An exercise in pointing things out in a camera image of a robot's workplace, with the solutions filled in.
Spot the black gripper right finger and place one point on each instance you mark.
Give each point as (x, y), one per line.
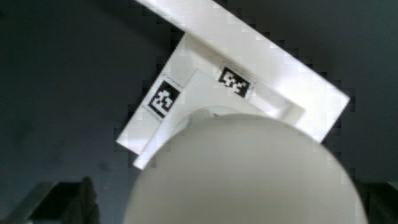
(378, 197)

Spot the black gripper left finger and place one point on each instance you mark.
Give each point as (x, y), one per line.
(58, 204)

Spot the white lamp bulb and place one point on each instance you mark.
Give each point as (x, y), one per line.
(241, 173)

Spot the white lamp base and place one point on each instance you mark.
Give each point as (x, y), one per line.
(200, 89)

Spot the white right fence rail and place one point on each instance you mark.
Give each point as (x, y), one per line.
(207, 23)

